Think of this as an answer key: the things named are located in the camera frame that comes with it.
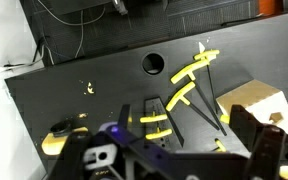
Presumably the small yellow T-handle wrench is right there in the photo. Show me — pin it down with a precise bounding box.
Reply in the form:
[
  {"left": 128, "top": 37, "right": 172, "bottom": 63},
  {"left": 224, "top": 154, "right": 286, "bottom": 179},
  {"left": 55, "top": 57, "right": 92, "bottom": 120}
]
[{"left": 215, "top": 138, "right": 227, "bottom": 152}]

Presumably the yellow wrench in stand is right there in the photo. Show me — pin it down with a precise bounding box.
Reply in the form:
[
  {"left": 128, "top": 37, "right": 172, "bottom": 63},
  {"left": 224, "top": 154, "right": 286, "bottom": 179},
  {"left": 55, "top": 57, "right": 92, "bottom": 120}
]
[
  {"left": 145, "top": 129, "right": 173, "bottom": 140},
  {"left": 140, "top": 114, "right": 168, "bottom": 123}
]

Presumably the white cable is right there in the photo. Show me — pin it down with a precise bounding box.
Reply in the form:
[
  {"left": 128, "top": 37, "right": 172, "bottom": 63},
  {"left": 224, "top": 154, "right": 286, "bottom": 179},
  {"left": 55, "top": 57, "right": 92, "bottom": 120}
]
[{"left": 37, "top": 0, "right": 107, "bottom": 59}]

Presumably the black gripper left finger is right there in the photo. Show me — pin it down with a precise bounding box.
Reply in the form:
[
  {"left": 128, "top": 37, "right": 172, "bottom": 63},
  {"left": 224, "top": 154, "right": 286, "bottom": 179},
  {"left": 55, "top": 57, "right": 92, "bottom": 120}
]
[{"left": 118, "top": 104, "right": 131, "bottom": 128}]

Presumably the yellow T-handle wrench long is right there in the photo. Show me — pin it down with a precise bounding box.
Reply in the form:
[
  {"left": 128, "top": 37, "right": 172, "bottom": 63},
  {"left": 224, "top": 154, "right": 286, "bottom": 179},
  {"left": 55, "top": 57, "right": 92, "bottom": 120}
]
[{"left": 170, "top": 60, "right": 227, "bottom": 136}]

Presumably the yellow T-handle wrench thin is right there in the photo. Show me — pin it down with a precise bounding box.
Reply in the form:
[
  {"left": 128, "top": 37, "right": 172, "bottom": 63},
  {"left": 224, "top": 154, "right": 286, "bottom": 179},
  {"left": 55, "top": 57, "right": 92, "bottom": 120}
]
[{"left": 193, "top": 50, "right": 220, "bottom": 113}]

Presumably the black wrench stand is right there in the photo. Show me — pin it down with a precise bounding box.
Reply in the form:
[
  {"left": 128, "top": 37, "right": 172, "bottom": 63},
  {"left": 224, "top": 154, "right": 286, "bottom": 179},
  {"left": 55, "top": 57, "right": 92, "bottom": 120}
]
[{"left": 142, "top": 97, "right": 183, "bottom": 152}]

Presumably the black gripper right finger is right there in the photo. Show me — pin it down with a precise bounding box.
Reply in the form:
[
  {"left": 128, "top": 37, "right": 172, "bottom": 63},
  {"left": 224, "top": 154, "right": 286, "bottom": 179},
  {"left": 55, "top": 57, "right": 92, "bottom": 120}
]
[{"left": 229, "top": 105, "right": 264, "bottom": 156}]

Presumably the wooden toy box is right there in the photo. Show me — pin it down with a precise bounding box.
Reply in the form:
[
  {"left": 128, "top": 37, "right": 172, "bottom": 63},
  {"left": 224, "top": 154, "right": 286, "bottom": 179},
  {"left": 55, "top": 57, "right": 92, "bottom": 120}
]
[{"left": 216, "top": 80, "right": 288, "bottom": 134}]

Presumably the large yellow T-handle wrench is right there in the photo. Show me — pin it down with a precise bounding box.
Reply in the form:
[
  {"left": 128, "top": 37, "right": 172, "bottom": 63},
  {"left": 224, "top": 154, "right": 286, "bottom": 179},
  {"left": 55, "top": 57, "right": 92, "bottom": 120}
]
[{"left": 220, "top": 115, "right": 230, "bottom": 124}]

